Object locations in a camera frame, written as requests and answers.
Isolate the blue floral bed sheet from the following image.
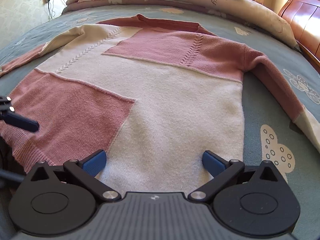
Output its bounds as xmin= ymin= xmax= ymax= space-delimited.
xmin=1 ymin=5 xmax=319 ymax=239

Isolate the pink and cream knit sweater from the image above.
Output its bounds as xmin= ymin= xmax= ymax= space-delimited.
xmin=1 ymin=15 xmax=319 ymax=176

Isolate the orange wooden headboard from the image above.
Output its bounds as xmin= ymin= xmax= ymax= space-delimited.
xmin=278 ymin=0 xmax=320 ymax=60

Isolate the cream floral folded quilt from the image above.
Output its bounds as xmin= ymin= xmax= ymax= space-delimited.
xmin=63 ymin=0 xmax=299 ymax=49

